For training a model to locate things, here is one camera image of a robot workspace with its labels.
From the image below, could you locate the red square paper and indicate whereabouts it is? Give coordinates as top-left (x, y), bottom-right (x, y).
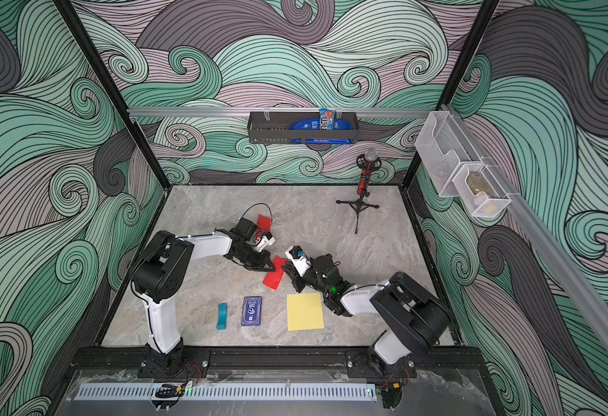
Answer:
top-left (257, 215), bottom-right (272, 232)
top-left (263, 256), bottom-right (286, 291)

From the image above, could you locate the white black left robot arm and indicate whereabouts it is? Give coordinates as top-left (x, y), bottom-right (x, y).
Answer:
top-left (130, 218), bottom-right (276, 355)

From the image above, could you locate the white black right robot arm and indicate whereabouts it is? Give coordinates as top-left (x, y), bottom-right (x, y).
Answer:
top-left (283, 246), bottom-right (451, 367)

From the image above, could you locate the yellow square paper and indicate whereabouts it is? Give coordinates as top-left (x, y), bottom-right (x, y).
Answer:
top-left (286, 293), bottom-right (325, 331)

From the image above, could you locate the blue card box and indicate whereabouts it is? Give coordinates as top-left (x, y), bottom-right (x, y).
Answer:
top-left (241, 296), bottom-right (262, 327)

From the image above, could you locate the teal small block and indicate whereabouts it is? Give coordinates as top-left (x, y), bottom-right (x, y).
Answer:
top-left (216, 303), bottom-right (228, 330)

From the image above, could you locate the black microphone tripod stand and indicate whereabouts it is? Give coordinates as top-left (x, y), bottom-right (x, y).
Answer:
top-left (336, 189), bottom-right (380, 234)

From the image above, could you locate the red black microphone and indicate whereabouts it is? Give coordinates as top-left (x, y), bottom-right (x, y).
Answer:
top-left (356, 148), bottom-right (382, 198)

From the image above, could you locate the blue snack packet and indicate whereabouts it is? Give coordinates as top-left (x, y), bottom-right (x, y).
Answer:
top-left (288, 109), bottom-right (356, 145)

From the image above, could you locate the small clear plastic bin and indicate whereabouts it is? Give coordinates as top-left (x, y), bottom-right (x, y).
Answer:
top-left (452, 163), bottom-right (510, 219)

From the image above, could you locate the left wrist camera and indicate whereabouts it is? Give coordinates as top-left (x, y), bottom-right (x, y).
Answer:
top-left (254, 230), bottom-right (275, 252)

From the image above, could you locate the black wall shelf basket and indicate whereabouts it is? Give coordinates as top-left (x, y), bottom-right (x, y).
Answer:
top-left (248, 110), bottom-right (359, 145)

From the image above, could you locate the black front base frame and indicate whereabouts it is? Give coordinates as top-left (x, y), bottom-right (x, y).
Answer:
top-left (69, 346), bottom-right (485, 380)

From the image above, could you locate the clear plastic wall bin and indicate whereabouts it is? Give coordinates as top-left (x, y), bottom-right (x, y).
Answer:
top-left (416, 111), bottom-right (481, 198)

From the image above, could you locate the aluminium rail back wall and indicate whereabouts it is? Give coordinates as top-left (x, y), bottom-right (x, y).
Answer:
top-left (127, 106), bottom-right (433, 119)

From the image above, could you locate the aluminium rail wall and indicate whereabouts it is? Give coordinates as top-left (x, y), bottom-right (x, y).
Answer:
top-left (127, 106), bottom-right (433, 119)
top-left (441, 104), bottom-right (608, 353)

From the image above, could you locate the white slotted cable duct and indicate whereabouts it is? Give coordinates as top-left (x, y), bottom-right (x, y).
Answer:
top-left (72, 382), bottom-right (378, 402)

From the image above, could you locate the black corner frame post left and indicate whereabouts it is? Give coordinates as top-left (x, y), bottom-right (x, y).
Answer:
top-left (53, 0), bottom-right (172, 191)

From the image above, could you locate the aluminium rail right wall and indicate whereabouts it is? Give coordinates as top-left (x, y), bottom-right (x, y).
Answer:
top-left (441, 104), bottom-right (608, 353)

